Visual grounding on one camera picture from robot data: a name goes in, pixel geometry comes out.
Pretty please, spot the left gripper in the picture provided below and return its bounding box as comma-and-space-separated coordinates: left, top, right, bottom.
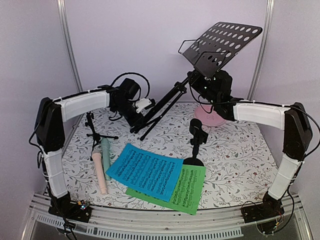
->
113, 99, 145, 127

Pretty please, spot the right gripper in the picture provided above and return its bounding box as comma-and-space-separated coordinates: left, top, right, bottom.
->
185, 72, 219, 107

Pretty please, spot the mint green toy microphone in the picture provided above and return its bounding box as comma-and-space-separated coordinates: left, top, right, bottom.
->
100, 138, 112, 181

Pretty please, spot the black music stand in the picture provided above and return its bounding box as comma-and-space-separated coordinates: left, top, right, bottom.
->
130, 21, 263, 133

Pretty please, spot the black shock mount tripod stand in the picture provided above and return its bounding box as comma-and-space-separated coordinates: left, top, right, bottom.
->
84, 111, 119, 154

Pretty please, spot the black round base mic stand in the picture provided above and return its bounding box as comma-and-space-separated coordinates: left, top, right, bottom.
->
183, 118, 209, 167

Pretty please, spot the beige toy microphone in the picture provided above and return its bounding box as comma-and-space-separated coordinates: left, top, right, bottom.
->
91, 149, 108, 195

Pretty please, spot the blue paper sheet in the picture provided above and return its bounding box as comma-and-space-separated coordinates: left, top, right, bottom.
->
106, 144, 183, 202

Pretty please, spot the green paper sheet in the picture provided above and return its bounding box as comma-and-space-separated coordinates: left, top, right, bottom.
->
126, 164, 206, 215

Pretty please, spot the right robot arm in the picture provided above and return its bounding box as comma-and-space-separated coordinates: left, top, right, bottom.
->
186, 70, 313, 218

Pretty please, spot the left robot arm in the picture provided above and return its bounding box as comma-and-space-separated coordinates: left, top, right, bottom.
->
31, 77, 155, 217

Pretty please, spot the pink plate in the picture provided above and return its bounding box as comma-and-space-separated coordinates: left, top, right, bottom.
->
194, 105, 226, 127

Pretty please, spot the floral table mat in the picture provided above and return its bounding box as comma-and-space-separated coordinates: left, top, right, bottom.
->
62, 103, 278, 210

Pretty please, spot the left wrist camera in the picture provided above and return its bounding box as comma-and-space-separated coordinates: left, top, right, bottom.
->
134, 98, 156, 113

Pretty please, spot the right aluminium frame post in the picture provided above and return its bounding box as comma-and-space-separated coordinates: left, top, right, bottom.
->
247, 0, 275, 100

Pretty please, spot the aluminium frame post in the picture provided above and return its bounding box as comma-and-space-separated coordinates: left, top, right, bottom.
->
56, 0, 84, 92
247, 0, 275, 100

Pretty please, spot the aluminium front rail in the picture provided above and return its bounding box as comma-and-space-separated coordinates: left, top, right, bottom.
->
32, 206, 303, 240

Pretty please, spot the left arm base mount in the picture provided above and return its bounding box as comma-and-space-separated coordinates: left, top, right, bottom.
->
48, 199, 92, 223

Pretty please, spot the left aluminium frame post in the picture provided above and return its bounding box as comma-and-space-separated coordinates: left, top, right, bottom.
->
56, 0, 84, 92

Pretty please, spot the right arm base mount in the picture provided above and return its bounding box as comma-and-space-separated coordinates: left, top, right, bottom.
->
240, 201, 285, 235

